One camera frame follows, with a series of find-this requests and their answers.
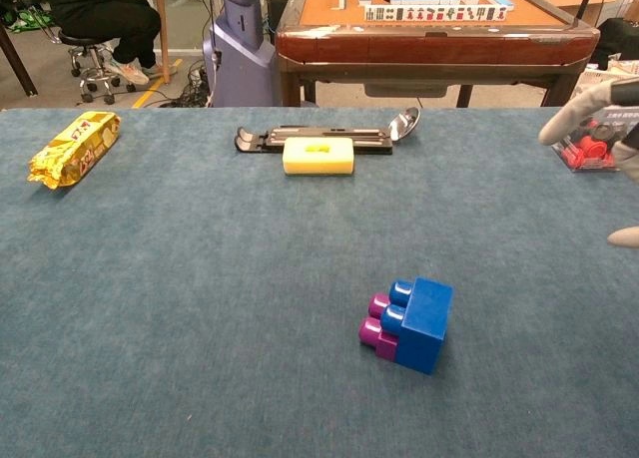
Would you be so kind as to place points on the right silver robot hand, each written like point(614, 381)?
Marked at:
point(574, 109)

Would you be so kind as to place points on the blue building block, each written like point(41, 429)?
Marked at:
point(424, 323)

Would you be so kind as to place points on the purple building block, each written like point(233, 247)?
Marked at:
point(372, 328)

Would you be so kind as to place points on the white plastic basket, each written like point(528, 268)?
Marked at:
point(594, 79)

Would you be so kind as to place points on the clear box of red caps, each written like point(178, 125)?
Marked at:
point(586, 153)

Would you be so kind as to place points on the black bag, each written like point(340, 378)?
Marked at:
point(619, 39)

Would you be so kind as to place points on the black thin rod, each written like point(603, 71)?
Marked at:
point(585, 1)

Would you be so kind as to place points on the wooden mahjong table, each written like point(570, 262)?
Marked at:
point(429, 46)

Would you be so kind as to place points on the row of face-up mahjong tiles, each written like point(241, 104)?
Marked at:
point(434, 13)

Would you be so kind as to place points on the yellow soap bar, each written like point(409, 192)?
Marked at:
point(319, 159)

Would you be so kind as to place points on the black folding phone stand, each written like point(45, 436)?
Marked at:
point(264, 138)

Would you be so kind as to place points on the blue table cloth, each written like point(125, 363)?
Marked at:
point(199, 278)

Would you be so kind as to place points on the seated person in black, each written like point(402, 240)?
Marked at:
point(105, 19)

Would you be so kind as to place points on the yellow snack packet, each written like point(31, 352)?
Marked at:
point(75, 148)

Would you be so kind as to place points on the green and black gear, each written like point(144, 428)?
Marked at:
point(25, 9)

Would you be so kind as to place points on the dark wooden table leg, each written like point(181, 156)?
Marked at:
point(17, 61)

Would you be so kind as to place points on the lilac robot pedestal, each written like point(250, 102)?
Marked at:
point(239, 49)

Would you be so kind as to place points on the light wooden post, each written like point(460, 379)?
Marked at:
point(163, 29)

